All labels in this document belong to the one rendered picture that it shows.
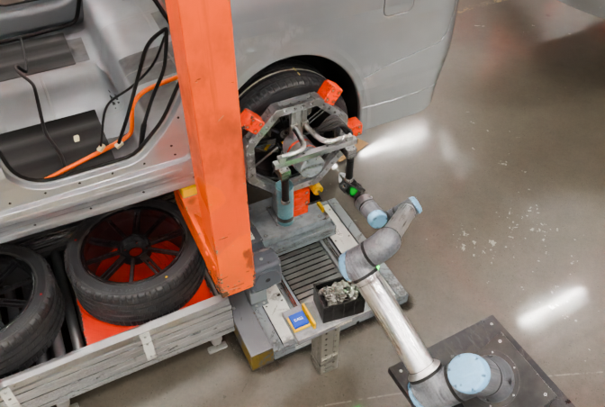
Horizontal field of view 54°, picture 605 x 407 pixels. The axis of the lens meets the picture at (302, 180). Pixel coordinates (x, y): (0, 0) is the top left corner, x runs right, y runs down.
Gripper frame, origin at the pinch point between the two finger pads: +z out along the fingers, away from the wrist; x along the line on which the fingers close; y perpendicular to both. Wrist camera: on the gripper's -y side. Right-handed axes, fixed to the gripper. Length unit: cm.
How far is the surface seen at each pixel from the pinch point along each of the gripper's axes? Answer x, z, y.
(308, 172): -3.3, -10.1, -30.1
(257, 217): -55, 28, 3
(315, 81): 31, 14, -42
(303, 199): -22.7, 3.5, -4.4
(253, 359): -89, -48, -13
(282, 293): -70, -16, 11
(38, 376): -134, -30, -96
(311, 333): -49, -67, -23
